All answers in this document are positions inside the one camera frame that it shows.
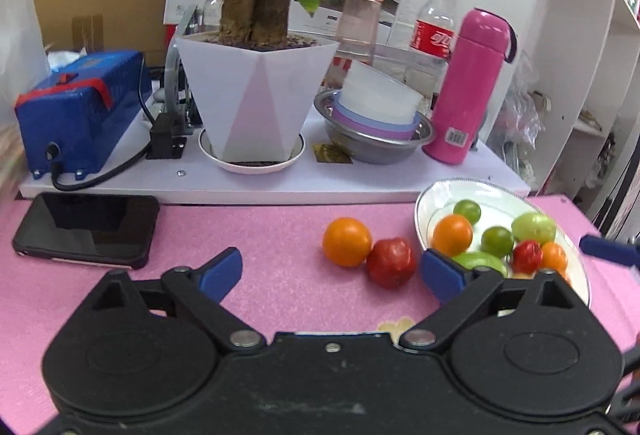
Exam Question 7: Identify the red label soda bottle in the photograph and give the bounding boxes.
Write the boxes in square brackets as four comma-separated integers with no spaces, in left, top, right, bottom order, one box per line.
[409,0,458,66]

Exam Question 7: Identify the pink floral mat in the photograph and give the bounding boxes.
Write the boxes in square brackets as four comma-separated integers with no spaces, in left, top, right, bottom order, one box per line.
[0,195,640,435]

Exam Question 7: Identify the pink thermos bottle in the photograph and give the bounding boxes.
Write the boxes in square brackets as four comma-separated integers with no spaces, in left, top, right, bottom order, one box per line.
[422,8,518,164]

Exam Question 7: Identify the white plastic bag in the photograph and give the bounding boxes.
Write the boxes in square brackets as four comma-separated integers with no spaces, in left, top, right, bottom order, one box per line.
[0,0,51,200]

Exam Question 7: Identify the large green fruit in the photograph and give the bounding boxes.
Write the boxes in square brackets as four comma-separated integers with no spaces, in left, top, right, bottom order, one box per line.
[450,251,508,278]
[511,212,557,246]

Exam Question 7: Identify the small green tomato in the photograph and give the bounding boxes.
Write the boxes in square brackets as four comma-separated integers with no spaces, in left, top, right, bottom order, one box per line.
[453,199,482,225]
[481,226,515,257]

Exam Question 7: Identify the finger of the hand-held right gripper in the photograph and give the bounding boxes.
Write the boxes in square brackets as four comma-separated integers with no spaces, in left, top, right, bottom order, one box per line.
[579,235,640,268]

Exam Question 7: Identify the black smartphone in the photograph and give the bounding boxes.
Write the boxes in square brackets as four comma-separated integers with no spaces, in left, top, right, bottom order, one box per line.
[12,193,161,271]

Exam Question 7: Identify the black power cable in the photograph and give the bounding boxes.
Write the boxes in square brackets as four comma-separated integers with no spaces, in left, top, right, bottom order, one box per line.
[47,142,151,192]

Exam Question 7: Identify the orange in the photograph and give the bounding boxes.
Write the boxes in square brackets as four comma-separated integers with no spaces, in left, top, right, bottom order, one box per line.
[322,217,374,268]
[541,242,569,273]
[432,214,474,257]

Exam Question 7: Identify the steel bowl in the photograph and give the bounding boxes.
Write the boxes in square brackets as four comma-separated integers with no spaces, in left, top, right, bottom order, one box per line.
[314,88,436,164]

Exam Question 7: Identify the clear pink glass cup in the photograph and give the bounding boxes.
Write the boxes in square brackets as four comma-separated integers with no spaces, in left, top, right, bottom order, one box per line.
[334,0,386,63]

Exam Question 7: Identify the red tomato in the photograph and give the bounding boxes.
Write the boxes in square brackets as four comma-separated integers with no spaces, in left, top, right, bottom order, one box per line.
[512,240,543,272]
[366,238,417,290]

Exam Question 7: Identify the clear plastic bag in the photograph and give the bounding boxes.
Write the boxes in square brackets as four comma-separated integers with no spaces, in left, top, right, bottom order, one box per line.
[487,50,546,166]

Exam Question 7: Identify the blue box device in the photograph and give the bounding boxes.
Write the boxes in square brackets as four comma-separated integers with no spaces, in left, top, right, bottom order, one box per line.
[14,50,153,180]

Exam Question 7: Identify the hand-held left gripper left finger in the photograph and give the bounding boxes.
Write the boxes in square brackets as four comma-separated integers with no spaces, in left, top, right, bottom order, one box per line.
[90,247,267,350]

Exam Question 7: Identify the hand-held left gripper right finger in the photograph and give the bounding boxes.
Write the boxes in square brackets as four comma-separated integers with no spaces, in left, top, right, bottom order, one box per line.
[399,249,577,350]

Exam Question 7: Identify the white platform board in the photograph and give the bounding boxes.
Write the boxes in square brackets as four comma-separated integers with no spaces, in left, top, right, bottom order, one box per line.
[19,105,532,206]

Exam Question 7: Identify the white pot saucer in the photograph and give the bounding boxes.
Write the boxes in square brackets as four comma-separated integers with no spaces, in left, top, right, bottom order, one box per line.
[198,129,306,174]

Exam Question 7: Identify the clear red cap bottle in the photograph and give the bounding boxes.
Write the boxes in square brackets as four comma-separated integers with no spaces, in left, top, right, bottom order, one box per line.
[201,0,231,33]

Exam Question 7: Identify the white shelf unit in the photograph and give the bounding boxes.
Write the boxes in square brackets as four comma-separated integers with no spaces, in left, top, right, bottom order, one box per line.
[520,0,640,236]

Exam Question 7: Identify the purple plastic bowl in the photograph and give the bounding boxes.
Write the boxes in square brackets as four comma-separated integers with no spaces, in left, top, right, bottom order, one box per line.
[332,102,422,140]

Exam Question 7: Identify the white plant pot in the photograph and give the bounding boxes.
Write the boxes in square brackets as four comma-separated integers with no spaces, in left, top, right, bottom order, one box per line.
[176,32,341,164]

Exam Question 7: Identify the white ceramic plate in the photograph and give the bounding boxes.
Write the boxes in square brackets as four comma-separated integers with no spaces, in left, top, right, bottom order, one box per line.
[414,178,592,311]

